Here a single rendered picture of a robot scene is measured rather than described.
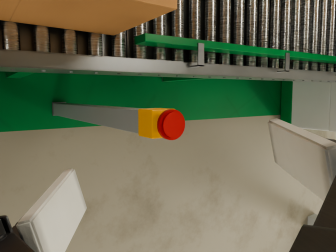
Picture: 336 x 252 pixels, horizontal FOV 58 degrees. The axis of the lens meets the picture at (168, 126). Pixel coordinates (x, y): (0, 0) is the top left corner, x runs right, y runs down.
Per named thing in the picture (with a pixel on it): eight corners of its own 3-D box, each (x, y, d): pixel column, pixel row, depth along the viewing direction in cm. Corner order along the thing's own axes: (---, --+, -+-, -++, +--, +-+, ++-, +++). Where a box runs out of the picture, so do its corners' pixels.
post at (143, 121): (65, 102, 156) (176, 108, 73) (66, 115, 157) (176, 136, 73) (51, 102, 152) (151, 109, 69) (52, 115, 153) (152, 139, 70)
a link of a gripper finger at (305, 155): (325, 148, 13) (343, 144, 13) (266, 120, 20) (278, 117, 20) (335, 212, 13) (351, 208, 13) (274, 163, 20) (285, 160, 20)
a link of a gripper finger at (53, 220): (52, 280, 13) (36, 284, 13) (87, 208, 20) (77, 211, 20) (30, 220, 13) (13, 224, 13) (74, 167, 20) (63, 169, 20)
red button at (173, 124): (176, 108, 73) (186, 108, 69) (176, 137, 73) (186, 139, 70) (151, 109, 69) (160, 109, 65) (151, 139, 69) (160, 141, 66)
